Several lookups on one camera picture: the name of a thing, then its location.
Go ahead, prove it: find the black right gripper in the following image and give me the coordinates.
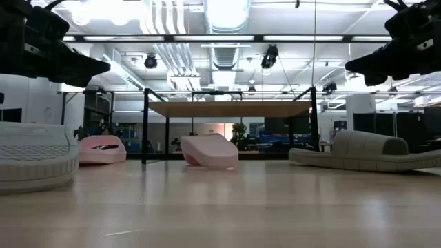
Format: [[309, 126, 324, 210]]
[[345, 0, 441, 87]]

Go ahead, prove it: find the wooden shelf with black frame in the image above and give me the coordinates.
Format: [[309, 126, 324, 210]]
[[140, 87, 320, 165]]

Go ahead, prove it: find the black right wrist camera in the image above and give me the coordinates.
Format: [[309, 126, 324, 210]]
[[384, 0, 421, 41]]

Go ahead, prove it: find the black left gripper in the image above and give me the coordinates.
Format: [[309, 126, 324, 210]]
[[0, 0, 111, 89]]

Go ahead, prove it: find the black background rack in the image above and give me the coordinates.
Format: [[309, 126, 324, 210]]
[[82, 90, 114, 137]]

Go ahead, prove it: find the pink rubber slide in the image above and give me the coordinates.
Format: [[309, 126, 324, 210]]
[[78, 134, 127, 165], [180, 133, 239, 169]]

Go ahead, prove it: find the black room partition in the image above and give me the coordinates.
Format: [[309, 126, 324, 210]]
[[353, 106, 441, 144]]

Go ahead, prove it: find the green background potted plant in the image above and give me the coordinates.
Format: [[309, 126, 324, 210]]
[[231, 123, 248, 147]]

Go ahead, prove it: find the black wall monitor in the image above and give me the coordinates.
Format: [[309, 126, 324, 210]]
[[0, 108, 22, 123]]

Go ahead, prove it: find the black aluminium rig frame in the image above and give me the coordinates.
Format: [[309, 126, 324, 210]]
[[125, 152, 290, 161]]

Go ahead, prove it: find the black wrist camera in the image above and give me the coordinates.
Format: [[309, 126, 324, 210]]
[[32, 6, 70, 43], [384, 0, 421, 41]]

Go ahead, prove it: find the grey rubber slide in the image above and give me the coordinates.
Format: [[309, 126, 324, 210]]
[[0, 121, 79, 194], [288, 130, 441, 172]]

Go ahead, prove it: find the thin hanging cable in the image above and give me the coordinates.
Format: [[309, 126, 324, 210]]
[[311, 0, 317, 87]]

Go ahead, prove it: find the white room column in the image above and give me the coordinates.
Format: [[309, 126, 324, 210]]
[[346, 94, 376, 132]]

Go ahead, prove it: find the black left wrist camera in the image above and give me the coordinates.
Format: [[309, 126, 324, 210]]
[[32, 6, 70, 43]]

